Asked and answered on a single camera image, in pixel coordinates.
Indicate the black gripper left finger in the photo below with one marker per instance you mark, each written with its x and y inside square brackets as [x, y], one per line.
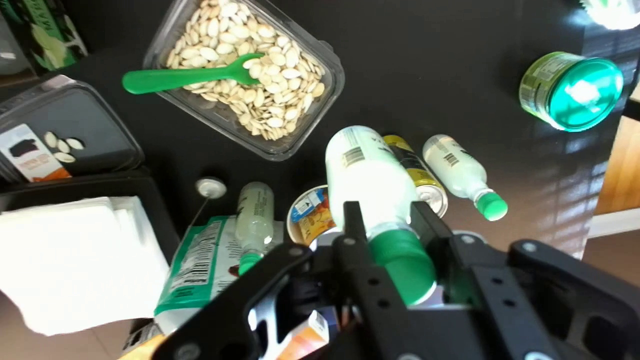
[372, 293]

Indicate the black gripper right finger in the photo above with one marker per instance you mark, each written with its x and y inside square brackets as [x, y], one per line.
[492, 300]

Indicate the large white bottle green cap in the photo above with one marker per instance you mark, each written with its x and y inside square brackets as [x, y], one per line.
[367, 176]

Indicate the orange and white small box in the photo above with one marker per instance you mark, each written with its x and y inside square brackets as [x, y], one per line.
[302, 337]

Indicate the small white bottle green cap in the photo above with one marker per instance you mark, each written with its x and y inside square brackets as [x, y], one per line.
[460, 170]

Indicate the small clear bottle green cap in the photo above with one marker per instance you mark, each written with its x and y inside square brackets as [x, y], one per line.
[255, 212]

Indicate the round cup blue yellow lid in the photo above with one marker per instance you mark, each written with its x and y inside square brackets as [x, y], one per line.
[311, 216]

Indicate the yellow tin can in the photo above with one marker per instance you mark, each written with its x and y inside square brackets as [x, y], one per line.
[417, 170]

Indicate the green and white snack bag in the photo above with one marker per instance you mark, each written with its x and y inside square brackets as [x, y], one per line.
[197, 266]

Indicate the small white round lid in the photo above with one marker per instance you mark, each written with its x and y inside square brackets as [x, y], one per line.
[210, 186]

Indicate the clear plastic seed container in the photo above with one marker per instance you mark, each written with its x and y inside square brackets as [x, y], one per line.
[267, 106]

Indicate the green translucent jar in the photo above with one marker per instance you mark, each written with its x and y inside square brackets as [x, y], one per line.
[573, 90]

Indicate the black napkin tray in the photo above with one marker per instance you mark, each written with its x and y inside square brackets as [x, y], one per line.
[157, 200]

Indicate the green plastic spoon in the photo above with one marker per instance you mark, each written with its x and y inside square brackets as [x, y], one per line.
[172, 79]

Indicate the stack of white napkins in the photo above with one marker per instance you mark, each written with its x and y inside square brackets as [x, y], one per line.
[73, 260]

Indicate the white round container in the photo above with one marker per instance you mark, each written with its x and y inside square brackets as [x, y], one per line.
[612, 12]

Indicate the black plastic tray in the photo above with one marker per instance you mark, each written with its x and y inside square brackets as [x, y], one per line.
[93, 127]

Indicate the pumpkin seed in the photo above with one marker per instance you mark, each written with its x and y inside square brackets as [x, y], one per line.
[74, 142]
[64, 159]
[50, 138]

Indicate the orange and white label card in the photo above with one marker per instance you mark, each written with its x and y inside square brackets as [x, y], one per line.
[33, 157]

